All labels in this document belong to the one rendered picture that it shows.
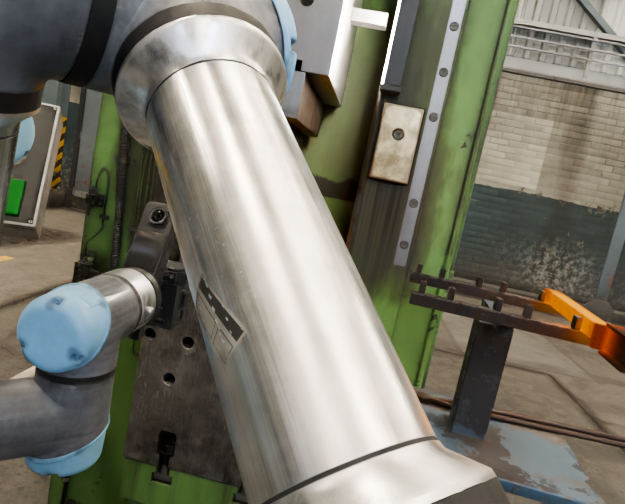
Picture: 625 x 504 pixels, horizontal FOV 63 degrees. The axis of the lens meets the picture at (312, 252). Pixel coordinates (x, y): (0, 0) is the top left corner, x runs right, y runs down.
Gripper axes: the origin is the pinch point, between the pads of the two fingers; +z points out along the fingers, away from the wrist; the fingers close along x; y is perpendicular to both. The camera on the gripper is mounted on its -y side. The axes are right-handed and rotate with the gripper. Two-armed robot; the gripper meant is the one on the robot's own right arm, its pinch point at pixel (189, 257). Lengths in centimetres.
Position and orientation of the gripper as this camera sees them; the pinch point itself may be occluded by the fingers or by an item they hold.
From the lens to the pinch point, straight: 82.8
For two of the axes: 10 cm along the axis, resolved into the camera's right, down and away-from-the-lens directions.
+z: 1.1, -1.3, 9.9
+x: 9.7, 2.1, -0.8
